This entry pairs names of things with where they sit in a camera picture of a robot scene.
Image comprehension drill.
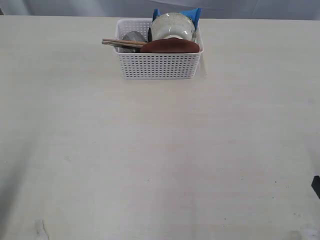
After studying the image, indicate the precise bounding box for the white perforated plastic basket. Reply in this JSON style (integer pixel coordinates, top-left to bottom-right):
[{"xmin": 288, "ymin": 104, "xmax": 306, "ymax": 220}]
[{"xmin": 114, "ymin": 18, "xmax": 204, "ymax": 80}]

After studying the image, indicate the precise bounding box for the brown wooden plate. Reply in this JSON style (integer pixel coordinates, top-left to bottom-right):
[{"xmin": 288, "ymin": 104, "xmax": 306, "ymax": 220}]
[{"xmin": 140, "ymin": 37, "xmax": 200, "ymax": 54}]

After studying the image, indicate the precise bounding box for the brown wooden chopstick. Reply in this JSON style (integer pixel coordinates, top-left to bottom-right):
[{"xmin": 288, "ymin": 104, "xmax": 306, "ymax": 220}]
[
  {"xmin": 102, "ymin": 38, "xmax": 147, "ymax": 46},
  {"xmin": 101, "ymin": 41, "xmax": 143, "ymax": 49}
]

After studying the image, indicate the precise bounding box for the grey speckled ceramic bowl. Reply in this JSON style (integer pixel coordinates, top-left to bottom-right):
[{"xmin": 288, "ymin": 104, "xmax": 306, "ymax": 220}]
[{"xmin": 150, "ymin": 12, "xmax": 196, "ymax": 42}]

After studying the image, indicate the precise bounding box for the blue chips snack bag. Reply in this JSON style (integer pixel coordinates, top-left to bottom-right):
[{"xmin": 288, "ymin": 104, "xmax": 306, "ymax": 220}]
[{"xmin": 152, "ymin": 8, "xmax": 202, "ymax": 27}]

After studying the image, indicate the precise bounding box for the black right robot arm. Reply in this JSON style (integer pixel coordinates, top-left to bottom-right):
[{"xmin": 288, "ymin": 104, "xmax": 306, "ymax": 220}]
[{"xmin": 311, "ymin": 175, "xmax": 320, "ymax": 199}]

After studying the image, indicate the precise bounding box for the grey metal cup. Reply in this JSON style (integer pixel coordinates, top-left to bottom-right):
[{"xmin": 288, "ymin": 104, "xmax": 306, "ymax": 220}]
[{"xmin": 121, "ymin": 31, "xmax": 146, "ymax": 53}]

